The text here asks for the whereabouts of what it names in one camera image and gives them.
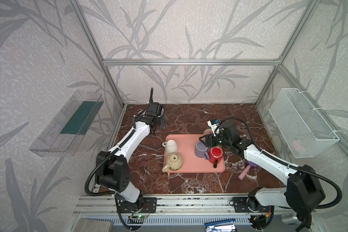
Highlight pink ghost pattern mug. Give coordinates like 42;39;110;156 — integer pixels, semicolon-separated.
204;129;214;135

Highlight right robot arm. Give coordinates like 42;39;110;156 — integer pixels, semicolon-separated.
199;117;343;232

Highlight lavender ceramic mug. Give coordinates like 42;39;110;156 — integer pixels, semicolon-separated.
194;141;209;160

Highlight pink item in basket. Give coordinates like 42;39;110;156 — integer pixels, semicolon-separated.
292;140;305;152

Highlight red mug black handle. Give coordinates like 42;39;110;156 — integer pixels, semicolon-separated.
208;147;223;168

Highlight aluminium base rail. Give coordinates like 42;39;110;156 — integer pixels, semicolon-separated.
72;194;291;226

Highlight white ceramic mug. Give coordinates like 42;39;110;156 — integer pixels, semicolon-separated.
162;140;178;155

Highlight clear plastic wall bin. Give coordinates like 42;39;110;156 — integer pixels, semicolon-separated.
29;90;104;157

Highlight blue stapler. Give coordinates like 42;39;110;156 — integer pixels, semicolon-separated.
205;219;237;232

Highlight cream speckled squat mug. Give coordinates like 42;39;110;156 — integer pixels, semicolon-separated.
161;152;183;173

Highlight pink plastic tray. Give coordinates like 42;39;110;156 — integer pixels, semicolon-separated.
162;134;225;173

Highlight white wire mesh basket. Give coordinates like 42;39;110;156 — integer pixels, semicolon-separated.
269;88;340;159

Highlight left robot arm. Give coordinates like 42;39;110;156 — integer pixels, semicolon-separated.
85;88;164;207

